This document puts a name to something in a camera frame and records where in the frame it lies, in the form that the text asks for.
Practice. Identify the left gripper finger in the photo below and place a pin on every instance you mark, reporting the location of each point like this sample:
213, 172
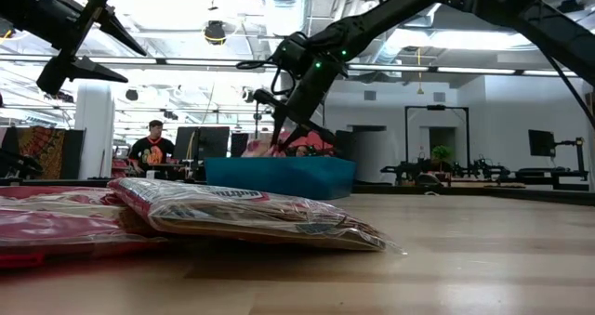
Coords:
121, 31
97, 72

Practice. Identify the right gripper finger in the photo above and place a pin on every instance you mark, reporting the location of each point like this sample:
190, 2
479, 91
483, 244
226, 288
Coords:
279, 124
295, 138

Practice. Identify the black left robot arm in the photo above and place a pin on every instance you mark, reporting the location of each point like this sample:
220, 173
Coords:
32, 13

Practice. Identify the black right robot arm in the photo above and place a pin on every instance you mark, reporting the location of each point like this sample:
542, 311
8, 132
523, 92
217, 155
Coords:
511, 3

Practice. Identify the black monitor on arm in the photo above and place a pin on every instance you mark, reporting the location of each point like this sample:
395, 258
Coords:
541, 143

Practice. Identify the blue plastic basket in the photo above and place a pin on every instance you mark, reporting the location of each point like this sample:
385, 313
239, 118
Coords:
279, 178

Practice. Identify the small black monitor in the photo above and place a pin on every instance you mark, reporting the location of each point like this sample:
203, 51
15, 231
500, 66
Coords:
239, 144

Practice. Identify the white pillar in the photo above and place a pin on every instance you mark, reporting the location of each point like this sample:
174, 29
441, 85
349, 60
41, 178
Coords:
95, 134

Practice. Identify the black computer monitor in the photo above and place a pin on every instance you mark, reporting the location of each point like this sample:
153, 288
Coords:
209, 142

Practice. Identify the black panel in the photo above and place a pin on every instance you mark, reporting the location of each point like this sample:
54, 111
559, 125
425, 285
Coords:
73, 154

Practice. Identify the colourful patterned tapestry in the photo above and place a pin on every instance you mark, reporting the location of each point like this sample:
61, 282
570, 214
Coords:
42, 150

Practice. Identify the person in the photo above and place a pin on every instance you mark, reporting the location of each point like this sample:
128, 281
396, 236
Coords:
151, 152

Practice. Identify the green potted plant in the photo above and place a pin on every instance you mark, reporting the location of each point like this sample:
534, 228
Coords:
440, 153

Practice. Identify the distant robot station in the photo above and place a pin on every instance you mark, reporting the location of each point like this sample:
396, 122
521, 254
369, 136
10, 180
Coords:
465, 171

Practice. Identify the black ceiling camera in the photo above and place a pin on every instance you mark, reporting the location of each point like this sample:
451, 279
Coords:
215, 32

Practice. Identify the black stand frame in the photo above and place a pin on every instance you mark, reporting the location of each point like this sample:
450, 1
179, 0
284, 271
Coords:
406, 134

